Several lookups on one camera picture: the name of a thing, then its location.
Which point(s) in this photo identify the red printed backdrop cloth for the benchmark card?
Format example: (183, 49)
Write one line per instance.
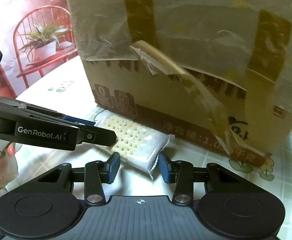
(35, 38)

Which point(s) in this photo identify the clear cracker packet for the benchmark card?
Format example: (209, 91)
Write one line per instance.
(138, 145)

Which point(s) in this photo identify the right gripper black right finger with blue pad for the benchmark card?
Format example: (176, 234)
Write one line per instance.
(184, 175)

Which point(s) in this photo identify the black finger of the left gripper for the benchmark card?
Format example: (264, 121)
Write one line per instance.
(92, 134)

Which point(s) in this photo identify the taped brown cardboard box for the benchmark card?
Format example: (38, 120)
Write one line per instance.
(217, 73)

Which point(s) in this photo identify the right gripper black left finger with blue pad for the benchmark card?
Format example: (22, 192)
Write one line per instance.
(93, 175)

